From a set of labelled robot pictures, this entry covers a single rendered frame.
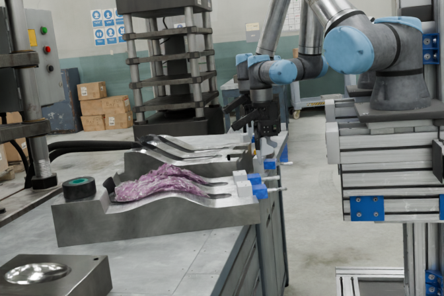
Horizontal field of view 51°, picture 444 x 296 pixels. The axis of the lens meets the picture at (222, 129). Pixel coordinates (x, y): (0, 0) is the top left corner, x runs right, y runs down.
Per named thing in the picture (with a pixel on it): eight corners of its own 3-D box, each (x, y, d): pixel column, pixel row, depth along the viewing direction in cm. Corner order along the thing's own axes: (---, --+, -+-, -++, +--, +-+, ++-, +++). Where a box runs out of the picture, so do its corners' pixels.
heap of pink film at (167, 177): (208, 180, 135) (205, 154, 134) (211, 200, 118) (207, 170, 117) (119, 190, 134) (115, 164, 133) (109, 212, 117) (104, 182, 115)
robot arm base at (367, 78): (397, 82, 176) (396, 56, 174) (404, 86, 161) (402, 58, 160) (355, 85, 179) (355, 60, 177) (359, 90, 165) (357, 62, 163)
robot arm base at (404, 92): (424, 100, 128) (423, 64, 127) (437, 108, 114) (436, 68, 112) (367, 104, 132) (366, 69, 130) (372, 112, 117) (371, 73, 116)
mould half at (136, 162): (252, 166, 169) (249, 129, 166) (238, 188, 144) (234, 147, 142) (127, 170, 181) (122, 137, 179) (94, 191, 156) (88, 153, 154)
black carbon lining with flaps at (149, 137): (231, 152, 163) (228, 126, 162) (221, 164, 148) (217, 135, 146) (141, 156, 172) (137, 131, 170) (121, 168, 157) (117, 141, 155)
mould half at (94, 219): (248, 191, 140) (244, 156, 138) (260, 223, 115) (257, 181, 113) (82, 211, 138) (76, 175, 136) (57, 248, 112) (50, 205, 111)
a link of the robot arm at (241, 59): (252, 53, 192) (232, 55, 194) (254, 79, 193) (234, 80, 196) (256, 52, 199) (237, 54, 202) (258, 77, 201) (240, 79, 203)
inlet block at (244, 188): (285, 195, 125) (284, 176, 124) (289, 201, 120) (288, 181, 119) (238, 200, 125) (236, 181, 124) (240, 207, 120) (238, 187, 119)
